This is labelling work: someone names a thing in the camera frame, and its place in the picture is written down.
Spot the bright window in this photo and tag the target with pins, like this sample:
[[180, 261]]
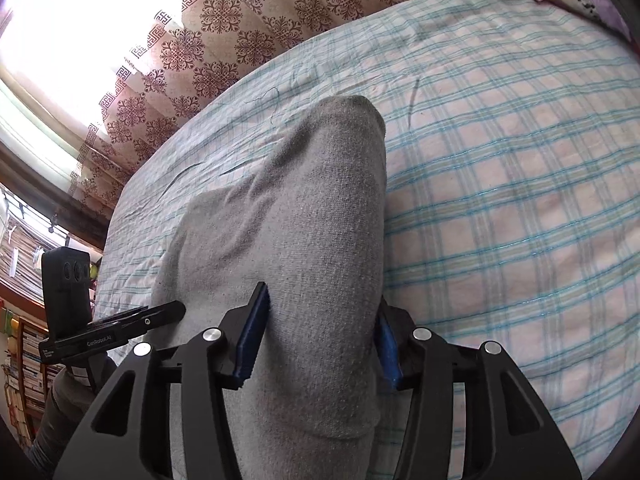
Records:
[[60, 35]]

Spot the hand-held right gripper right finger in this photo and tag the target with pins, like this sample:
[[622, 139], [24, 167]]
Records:
[[389, 355]]

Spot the brown patterned curtain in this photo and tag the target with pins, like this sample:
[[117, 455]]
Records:
[[250, 25]]

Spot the wooden bookshelf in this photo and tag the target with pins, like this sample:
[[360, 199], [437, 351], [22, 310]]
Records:
[[20, 360]]

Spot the plaid bed sheet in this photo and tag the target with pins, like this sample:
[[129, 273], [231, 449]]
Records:
[[500, 185]]

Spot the person's left forearm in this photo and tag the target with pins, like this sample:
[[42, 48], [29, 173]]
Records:
[[50, 410]]

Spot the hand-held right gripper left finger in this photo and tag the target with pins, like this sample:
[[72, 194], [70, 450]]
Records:
[[252, 340]]

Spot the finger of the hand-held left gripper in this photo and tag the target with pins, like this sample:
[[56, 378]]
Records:
[[150, 317]]

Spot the grey pants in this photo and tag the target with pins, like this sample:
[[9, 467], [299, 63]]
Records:
[[310, 235]]

